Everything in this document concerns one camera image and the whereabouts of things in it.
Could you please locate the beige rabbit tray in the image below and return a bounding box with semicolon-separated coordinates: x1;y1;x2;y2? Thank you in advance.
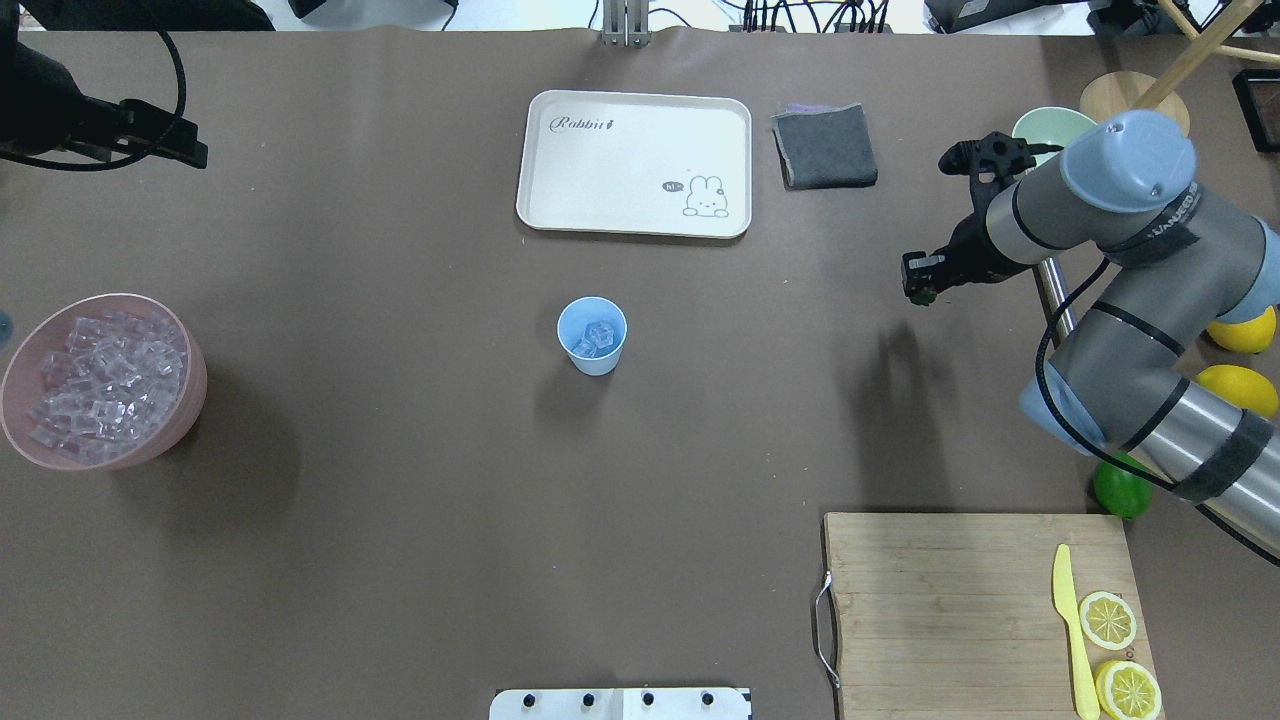
515;88;753;240

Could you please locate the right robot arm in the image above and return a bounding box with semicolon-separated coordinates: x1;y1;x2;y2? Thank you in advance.
901;109;1277;562

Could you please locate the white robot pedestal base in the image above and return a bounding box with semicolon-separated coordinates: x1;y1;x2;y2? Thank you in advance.
488;685;754;719

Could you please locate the lemon slice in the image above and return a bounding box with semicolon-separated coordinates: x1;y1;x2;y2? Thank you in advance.
1079;591;1138;651
1094;660;1164;719

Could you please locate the wooden cup tree stand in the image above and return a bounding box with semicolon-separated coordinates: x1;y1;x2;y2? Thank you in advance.
1078;1;1279;135

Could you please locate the black glass holder tray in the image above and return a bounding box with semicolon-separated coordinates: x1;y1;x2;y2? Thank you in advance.
1231;69;1279;154

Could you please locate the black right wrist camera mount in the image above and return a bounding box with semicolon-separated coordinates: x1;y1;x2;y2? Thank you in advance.
938;131;1064;208

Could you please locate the wooden cutting board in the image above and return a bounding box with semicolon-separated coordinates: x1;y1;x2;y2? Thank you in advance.
823;512;1143;719

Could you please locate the yellow lemon near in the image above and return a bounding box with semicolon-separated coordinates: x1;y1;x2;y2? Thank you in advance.
1194;364;1279;418

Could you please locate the green lime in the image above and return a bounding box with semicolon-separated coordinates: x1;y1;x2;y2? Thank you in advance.
1091;461;1155;520

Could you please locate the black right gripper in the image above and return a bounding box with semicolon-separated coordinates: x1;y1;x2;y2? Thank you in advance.
901;215;1030;293

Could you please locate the grey folded cloth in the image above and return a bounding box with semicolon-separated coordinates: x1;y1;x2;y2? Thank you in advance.
771;102;879;191

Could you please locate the yellow plastic knife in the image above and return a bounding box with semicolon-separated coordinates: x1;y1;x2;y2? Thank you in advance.
1051;544;1101;719

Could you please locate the steel muddler black tip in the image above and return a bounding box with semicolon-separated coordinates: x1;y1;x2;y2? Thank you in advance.
1034;258;1076;348

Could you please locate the yellow lemon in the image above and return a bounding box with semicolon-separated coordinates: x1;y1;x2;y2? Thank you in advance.
1204;306;1277;355
1194;364;1279;418

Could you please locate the mint green bowl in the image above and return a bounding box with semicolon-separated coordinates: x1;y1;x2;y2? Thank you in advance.
1011;106;1097;149

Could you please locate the lemon slice lower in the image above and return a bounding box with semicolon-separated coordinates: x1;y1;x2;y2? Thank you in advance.
1094;660;1164;719

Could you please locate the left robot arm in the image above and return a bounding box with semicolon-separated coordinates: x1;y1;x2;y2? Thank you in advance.
3;1;209;173

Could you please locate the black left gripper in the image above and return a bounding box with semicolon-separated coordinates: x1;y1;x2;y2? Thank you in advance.
60;96;209;169

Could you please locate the pink bowl of ice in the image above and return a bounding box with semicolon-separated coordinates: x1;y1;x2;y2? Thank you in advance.
3;293;209;471

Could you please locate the aluminium frame post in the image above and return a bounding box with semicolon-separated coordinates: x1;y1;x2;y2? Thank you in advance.
599;0;652;47

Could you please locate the light blue plastic cup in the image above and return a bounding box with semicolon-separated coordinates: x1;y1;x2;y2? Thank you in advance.
556;296;628;377

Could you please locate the yellow lemon far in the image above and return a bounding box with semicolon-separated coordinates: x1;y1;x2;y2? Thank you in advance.
1204;306;1277;355

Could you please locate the red strawberry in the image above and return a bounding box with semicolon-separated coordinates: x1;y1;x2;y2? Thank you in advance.
905;287;940;307

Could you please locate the lemon slice upper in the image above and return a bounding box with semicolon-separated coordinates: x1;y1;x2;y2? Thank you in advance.
1079;591;1138;651

